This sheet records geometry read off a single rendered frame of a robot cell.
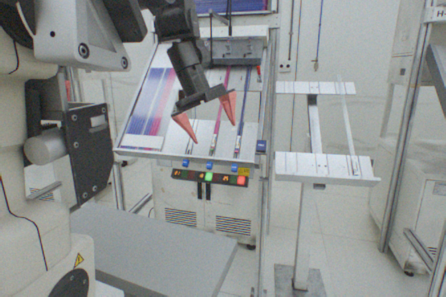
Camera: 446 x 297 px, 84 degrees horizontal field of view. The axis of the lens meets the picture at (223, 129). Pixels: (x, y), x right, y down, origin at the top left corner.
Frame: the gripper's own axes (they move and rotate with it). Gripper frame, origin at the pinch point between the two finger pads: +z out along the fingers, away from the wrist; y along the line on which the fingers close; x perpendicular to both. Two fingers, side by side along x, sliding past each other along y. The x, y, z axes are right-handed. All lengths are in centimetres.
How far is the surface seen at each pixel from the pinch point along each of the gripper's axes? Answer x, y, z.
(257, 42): -62, -59, -24
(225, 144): -50, -17, 15
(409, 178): -35, -99, 73
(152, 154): -64, 12, 7
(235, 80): -64, -40, -10
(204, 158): -50, -6, 16
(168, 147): -64, 4, 7
